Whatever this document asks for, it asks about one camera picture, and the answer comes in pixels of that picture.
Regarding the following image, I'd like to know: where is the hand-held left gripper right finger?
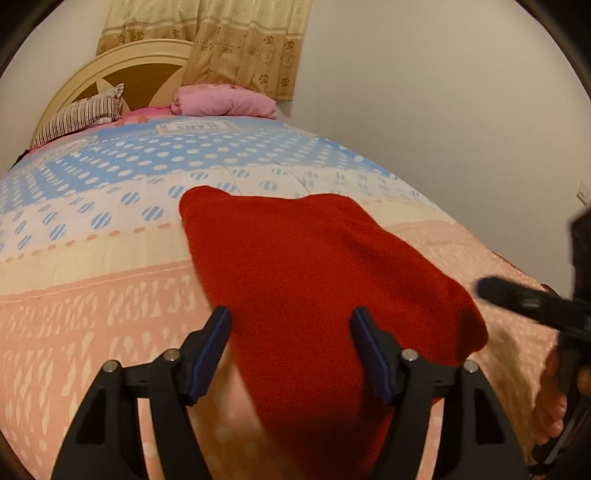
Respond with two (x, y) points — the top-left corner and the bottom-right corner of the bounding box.
(350, 307), (529, 480)

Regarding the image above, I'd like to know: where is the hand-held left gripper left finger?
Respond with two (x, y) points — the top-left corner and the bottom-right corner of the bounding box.
(51, 307), (232, 480)

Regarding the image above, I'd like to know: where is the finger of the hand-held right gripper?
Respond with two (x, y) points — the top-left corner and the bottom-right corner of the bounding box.
(477, 276), (561, 326)

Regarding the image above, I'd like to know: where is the red knitted sweater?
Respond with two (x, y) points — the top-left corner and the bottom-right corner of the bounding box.
(178, 185), (489, 480)

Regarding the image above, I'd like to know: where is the person's right hand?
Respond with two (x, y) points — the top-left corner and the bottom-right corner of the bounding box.
(534, 351), (578, 445)

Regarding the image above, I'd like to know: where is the polka dot quilt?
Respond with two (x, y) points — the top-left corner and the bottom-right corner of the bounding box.
(0, 113), (578, 480)

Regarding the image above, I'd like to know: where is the pink bed sheet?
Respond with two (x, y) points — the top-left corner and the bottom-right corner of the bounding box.
(122, 106), (174, 121)

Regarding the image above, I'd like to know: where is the pink pillow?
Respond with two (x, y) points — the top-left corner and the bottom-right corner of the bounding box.
(171, 84), (278, 120)

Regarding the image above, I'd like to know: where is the striped pillow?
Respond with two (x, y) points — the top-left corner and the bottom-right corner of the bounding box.
(31, 84), (125, 148)

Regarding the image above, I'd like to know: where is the cream wooden headboard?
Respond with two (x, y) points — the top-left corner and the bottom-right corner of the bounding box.
(30, 39), (195, 148)

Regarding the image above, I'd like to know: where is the beige patterned curtain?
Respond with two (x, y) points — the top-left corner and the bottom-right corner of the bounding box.
(97, 0), (315, 101)

